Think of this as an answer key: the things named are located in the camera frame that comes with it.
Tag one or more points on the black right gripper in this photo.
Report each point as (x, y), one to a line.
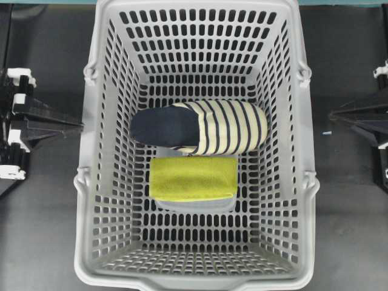
(368, 118)

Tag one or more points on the grey plastic shopping basket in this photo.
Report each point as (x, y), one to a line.
(153, 54)

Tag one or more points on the grey pouch under cloth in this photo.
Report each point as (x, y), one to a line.
(207, 207)

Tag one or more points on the folded yellow-green cloth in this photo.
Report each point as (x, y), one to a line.
(193, 178)

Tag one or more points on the navy striped cream slipper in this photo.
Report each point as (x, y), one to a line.
(206, 127)

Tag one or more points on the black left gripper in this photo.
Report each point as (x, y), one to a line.
(16, 85)

